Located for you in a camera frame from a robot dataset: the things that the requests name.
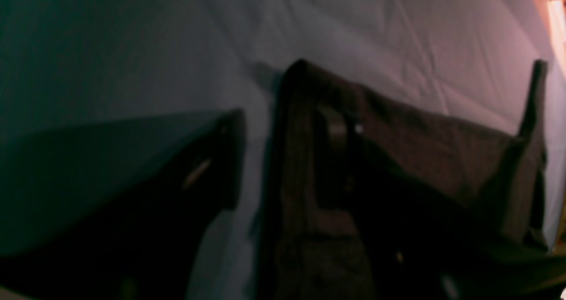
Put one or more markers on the left gripper black padded right finger image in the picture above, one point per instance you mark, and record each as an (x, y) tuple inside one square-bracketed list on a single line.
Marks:
[(421, 245)]

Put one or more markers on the left gripper silver left finger image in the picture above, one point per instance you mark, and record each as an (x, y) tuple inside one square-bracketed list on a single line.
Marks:
[(116, 210)]

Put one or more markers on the dark grey T-shirt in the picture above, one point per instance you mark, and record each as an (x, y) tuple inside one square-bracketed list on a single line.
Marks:
[(313, 253)]

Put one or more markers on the teal table cloth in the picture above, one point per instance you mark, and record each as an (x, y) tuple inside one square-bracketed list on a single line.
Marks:
[(84, 81)]

